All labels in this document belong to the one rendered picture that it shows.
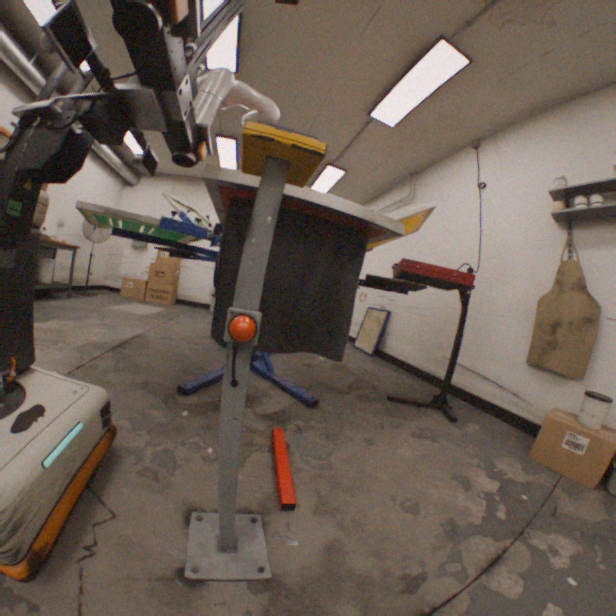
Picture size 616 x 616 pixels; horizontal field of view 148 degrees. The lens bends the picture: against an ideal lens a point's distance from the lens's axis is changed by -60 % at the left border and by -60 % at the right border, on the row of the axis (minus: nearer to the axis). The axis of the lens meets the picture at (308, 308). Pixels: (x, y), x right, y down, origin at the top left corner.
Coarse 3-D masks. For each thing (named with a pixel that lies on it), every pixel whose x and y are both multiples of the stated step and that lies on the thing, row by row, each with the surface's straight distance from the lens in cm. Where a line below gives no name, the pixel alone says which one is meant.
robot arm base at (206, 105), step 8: (200, 96) 86; (208, 96) 86; (200, 104) 83; (208, 104) 84; (216, 104) 86; (200, 112) 81; (208, 112) 82; (216, 112) 87; (200, 120) 79; (208, 120) 82
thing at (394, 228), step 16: (208, 176) 60; (224, 176) 59; (240, 176) 59; (256, 176) 59; (208, 192) 69; (256, 192) 61; (288, 192) 58; (304, 192) 59; (320, 192) 61; (320, 208) 62; (336, 208) 61; (352, 208) 63; (368, 208) 66; (368, 224) 67; (384, 224) 67; (400, 224) 71; (368, 240) 82; (384, 240) 79
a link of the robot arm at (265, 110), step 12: (240, 84) 101; (228, 96) 102; (240, 96) 101; (252, 96) 104; (264, 96) 110; (252, 108) 108; (264, 108) 108; (276, 108) 111; (252, 120) 112; (264, 120) 109; (276, 120) 111
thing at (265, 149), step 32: (256, 128) 37; (256, 160) 41; (288, 160) 39; (320, 160) 38; (256, 224) 34; (256, 256) 34; (256, 288) 33; (256, 320) 32; (224, 384) 37; (224, 416) 40; (224, 448) 44; (224, 480) 51; (192, 512) 85; (224, 512) 60; (192, 544) 79; (224, 544) 75; (256, 544) 79; (192, 576) 75; (224, 576) 75; (256, 576) 75
